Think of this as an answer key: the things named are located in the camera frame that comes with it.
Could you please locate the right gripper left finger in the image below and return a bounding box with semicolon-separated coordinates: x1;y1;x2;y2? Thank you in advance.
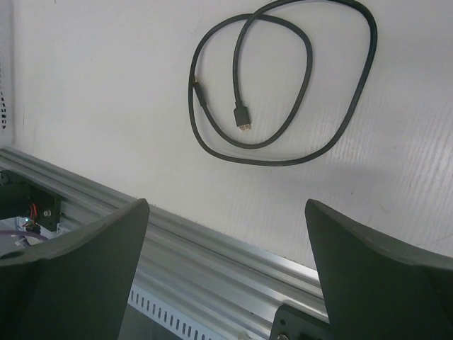
1;198;149;339

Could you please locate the black cable bundle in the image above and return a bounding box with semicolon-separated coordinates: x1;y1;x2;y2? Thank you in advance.
189;0;379;167

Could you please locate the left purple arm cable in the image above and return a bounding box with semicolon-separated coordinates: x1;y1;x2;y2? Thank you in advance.
0;229;49;247

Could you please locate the white slotted cable duct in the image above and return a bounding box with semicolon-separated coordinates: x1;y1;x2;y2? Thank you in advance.
127;288;227;340

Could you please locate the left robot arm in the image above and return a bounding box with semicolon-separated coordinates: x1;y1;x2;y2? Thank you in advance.
1;170;62;232

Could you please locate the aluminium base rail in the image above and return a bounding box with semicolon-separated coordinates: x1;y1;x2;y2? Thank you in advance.
0;147;328;340

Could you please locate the left white plastic basket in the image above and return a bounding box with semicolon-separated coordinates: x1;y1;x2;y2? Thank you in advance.
1;0;14;149

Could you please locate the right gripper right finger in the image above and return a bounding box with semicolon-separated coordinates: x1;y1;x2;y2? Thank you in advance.
304;199;452;339

